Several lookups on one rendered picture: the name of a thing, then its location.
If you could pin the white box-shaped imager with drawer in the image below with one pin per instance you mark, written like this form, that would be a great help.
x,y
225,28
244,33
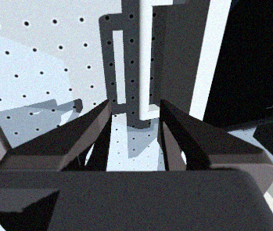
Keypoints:
x,y
241,93

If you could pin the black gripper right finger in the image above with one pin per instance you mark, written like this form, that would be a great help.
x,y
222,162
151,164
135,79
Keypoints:
x,y
209,148

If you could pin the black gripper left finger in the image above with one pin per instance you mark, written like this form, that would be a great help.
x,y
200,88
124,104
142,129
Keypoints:
x,y
66,147

